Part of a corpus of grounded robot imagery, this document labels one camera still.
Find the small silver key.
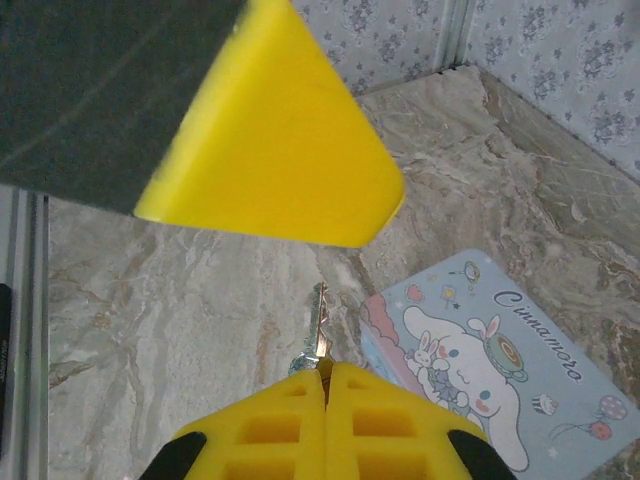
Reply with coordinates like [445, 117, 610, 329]
[288, 281, 335, 376]

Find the grooved aluminium frame rail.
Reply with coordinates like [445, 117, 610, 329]
[7, 187, 50, 480]

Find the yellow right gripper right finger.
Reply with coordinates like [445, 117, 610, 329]
[325, 360, 519, 480]

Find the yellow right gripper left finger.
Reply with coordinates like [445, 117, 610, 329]
[144, 370, 329, 480]

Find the aluminium corner post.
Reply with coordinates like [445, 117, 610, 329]
[441, 0, 475, 77]

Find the blue cartoon bunny print card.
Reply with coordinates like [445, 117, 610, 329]
[358, 248, 640, 480]

